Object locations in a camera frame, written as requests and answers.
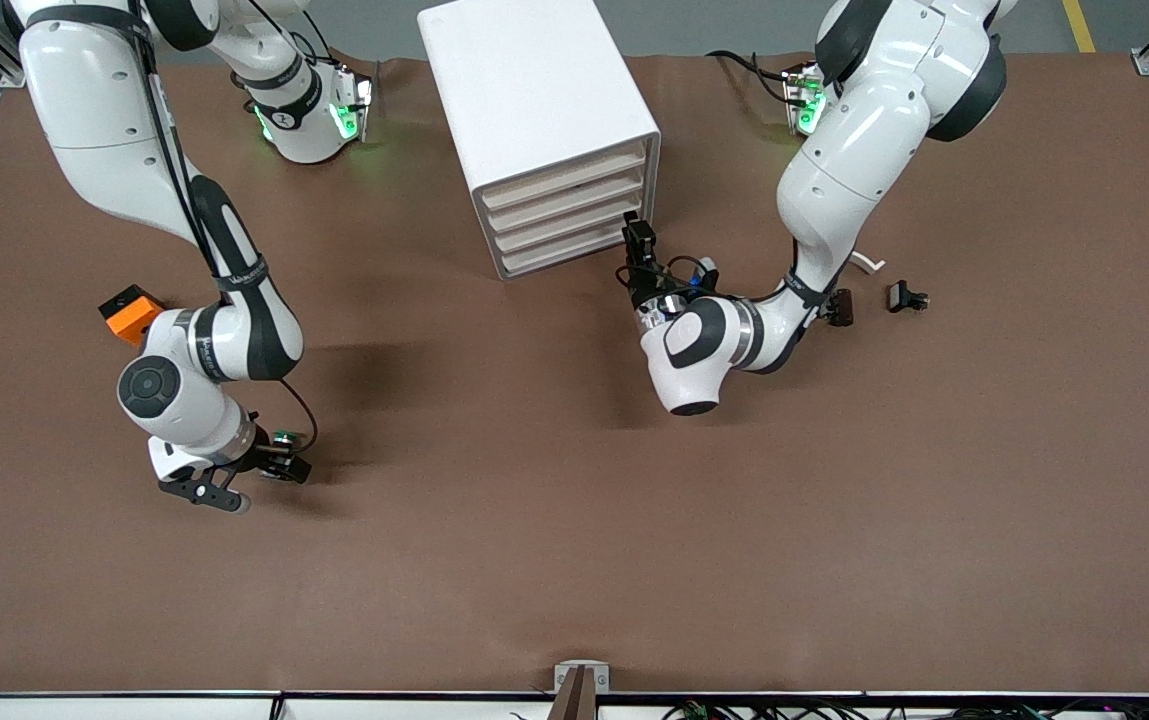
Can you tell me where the grey metal bracket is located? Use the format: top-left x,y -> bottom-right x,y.
553,660 -> 611,695

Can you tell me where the white drawer cabinet housing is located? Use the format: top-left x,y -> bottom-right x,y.
418,0 -> 662,282

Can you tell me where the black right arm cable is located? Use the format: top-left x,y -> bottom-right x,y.
139,20 -> 320,456

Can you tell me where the white table edge rail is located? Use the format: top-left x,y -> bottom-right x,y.
0,688 -> 1149,720

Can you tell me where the brown table mat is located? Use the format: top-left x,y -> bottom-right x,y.
0,52 -> 1149,693

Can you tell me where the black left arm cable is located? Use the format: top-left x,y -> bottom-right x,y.
662,255 -> 725,297

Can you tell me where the orange and black box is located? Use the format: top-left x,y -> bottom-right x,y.
98,284 -> 167,347

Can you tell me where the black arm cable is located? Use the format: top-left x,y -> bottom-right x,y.
662,255 -> 725,297
139,20 -> 320,456

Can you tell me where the brown upright bar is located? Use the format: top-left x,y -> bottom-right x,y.
546,666 -> 598,720

